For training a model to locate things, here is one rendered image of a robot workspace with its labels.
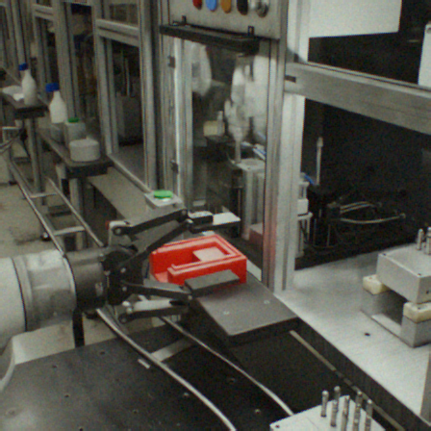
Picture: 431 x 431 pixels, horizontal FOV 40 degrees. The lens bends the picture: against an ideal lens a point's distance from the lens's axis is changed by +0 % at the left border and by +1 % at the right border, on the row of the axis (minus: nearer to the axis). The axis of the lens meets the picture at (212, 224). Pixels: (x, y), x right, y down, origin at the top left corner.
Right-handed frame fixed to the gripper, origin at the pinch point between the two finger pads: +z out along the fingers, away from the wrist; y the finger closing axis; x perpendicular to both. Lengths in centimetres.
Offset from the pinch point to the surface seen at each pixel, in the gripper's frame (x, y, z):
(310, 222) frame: 30, -14, 38
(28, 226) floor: 295, -113, 17
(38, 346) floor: 160, -113, -4
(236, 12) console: 33.2, 28.1, 20.4
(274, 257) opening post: 18.8, -13.8, 21.4
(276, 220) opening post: 18.7, -6.5, 21.4
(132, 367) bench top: 39, -44, -1
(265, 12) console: 22.8, 28.5, 20.0
